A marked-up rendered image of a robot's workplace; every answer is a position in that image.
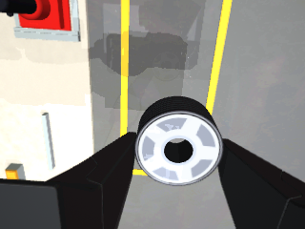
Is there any black tyre with white rim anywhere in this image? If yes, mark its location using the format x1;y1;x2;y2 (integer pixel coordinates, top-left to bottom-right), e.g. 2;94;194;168
134;96;223;186

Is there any yellow rectangular outline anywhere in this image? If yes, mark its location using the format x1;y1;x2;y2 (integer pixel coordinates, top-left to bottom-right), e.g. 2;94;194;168
121;0;232;175

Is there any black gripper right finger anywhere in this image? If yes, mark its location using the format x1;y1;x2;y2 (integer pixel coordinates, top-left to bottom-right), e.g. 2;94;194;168
217;138;305;229

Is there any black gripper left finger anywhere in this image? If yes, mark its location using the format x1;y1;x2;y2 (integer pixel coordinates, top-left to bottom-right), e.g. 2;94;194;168
0;132;136;229

